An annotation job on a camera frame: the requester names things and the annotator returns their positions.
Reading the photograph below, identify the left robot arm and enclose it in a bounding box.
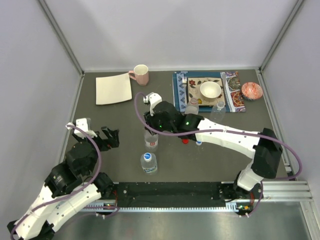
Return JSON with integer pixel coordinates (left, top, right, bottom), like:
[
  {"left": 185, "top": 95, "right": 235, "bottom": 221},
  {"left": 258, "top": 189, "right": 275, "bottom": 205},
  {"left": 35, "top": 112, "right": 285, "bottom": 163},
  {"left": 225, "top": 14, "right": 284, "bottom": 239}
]
[{"left": 7, "top": 123, "right": 120, "bottom": 240}]

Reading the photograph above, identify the grey slotted cable duct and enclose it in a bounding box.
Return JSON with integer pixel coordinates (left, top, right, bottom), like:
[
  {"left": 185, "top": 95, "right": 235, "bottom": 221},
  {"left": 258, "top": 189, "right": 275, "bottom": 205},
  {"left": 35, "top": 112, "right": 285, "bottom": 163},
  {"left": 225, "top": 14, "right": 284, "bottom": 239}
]
[{"left": 80, "top": 200, "right": 253, "bottom": 213}]

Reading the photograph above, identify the red-cap red-label bottle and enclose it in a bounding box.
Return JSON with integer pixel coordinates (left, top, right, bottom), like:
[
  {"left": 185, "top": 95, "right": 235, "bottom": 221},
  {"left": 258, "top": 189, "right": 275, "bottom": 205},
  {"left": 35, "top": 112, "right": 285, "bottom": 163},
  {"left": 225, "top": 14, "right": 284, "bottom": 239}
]
[{"left": 184, "top": 97, "right": 199, "bottom": 115}]

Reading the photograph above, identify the white square plate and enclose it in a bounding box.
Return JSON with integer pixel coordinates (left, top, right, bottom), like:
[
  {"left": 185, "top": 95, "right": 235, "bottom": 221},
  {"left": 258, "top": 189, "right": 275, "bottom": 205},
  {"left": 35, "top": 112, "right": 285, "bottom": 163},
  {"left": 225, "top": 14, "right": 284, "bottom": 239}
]
[{"left": 95, "top": 73, "right": 132, "bottom": 105}]

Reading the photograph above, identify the white-cap red-label bottle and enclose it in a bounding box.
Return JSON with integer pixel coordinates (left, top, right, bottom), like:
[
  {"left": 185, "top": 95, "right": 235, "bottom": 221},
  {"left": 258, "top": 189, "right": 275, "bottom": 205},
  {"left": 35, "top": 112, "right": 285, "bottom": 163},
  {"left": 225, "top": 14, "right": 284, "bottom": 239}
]
[{"left": 144, "top": 130, "right": 159, "bottom": 153}]

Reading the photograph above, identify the pink mug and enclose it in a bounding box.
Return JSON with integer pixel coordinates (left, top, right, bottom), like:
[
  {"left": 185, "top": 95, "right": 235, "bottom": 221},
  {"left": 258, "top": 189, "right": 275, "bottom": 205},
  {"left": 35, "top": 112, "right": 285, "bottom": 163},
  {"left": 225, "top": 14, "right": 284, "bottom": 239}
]
[{"left": 128, "top": 64, "right": 149, "bottom": 86}]

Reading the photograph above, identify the white bowl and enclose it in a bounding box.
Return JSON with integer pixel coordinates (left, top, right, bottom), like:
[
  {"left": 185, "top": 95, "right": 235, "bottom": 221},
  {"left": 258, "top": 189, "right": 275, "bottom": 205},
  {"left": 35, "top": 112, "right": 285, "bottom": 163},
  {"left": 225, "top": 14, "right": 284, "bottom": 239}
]
[{"left": 199, "top": 81, "right": 222, "bottom": 99}]

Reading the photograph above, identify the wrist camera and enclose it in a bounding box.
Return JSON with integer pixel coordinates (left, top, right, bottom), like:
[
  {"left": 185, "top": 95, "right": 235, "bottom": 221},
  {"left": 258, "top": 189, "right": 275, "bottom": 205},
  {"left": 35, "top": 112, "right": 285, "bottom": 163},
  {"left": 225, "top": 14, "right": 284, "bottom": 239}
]
[
  {"left": 143, "top": 92, "right": 162, "bottom": 116},
  {"left": 65, "top": 118, "right": 98, "bottom": 139}
]

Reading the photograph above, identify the clear label-free plastic bottle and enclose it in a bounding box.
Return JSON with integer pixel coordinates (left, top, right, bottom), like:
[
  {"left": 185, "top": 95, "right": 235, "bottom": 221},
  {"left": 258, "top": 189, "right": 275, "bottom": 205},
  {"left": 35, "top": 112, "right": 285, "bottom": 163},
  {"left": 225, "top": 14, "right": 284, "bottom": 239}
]
[{"left": 209, "top": 101, "right": 226, "bottom": 123}]

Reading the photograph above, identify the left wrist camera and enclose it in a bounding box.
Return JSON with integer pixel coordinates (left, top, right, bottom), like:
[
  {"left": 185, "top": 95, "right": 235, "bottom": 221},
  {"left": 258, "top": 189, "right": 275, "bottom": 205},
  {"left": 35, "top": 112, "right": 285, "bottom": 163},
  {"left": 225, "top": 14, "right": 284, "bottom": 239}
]
[{"left": 65, "top": 118, "right": 98, "bottom": 139}]

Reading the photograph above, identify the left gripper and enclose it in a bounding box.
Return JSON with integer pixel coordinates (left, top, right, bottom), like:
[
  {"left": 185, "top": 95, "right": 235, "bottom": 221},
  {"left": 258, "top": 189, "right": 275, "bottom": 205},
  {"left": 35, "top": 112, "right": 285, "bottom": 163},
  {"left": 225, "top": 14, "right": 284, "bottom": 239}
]
[{"left": 73, "top": 125, "right": 120, "bottom": 175}]

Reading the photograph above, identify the red bottle cap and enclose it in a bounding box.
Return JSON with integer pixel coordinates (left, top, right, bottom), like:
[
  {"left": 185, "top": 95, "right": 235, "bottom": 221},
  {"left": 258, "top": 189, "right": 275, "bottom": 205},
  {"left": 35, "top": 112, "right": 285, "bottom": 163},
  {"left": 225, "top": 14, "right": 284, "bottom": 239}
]
[{"left": 182, "top": 139, "right": 189, "bottom": 145}]

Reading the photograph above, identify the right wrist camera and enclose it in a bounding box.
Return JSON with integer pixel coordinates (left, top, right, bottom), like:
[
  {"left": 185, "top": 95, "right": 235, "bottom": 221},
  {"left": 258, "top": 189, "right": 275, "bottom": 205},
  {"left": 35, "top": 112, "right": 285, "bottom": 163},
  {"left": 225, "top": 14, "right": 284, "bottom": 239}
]
[{"left": 143, "top": 92, "right": 162, "bottom": 116}]

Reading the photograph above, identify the red patterned bowl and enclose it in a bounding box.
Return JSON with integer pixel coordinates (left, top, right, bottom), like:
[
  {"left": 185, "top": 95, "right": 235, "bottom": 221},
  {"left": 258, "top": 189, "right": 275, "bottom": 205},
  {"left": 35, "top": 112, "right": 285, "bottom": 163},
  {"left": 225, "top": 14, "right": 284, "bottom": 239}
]
[{"left": 241, "top": 82, "right": 263, "bottom": 101}]

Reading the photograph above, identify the blue patterned placemat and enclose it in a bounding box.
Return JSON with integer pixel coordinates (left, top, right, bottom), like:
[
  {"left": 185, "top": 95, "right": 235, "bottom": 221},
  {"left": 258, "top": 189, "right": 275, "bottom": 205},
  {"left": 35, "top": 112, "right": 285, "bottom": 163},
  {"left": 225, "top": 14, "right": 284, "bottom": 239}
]
[{"left": 172, "top": 71, "right": 221, "bottom": 113}]

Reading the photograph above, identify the floral square plate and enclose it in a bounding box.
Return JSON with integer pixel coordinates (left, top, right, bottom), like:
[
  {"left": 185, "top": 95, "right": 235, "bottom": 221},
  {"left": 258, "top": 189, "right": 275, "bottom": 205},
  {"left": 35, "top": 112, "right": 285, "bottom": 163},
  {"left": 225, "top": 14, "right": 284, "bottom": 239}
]
[{"left": 187, "top": 77, "right": 225, "bottom": 107}]

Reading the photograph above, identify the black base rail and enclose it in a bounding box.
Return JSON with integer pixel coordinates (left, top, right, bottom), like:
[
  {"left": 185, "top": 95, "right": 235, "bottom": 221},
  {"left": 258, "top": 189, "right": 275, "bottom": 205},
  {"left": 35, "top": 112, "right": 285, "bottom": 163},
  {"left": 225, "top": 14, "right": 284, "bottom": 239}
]
[{"left": 100, "top": 182, "right": 254, "bottom": 207}]

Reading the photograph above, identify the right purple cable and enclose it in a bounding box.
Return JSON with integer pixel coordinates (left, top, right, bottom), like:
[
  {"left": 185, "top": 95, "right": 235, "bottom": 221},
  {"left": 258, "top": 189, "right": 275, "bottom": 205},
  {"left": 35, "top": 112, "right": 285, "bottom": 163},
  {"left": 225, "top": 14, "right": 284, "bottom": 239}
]
[{"left": 134, "top": 92, "right": 303, "bottom": 181}]

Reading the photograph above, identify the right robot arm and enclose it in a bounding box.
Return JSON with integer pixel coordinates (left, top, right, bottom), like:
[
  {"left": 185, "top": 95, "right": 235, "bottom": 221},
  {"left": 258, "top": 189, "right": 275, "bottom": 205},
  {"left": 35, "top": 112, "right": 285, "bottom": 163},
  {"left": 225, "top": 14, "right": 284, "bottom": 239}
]
[{"left": 143, "top": 99, "right": 283, "bottom": 198}]

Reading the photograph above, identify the small blue-cap water bottle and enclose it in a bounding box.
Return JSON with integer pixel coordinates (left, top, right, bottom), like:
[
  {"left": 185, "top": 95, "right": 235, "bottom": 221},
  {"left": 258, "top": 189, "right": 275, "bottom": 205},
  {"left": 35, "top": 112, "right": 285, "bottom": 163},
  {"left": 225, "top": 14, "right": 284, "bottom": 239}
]
[{"left": 140, "top": 152, "right": 158, "bottom": 174}]

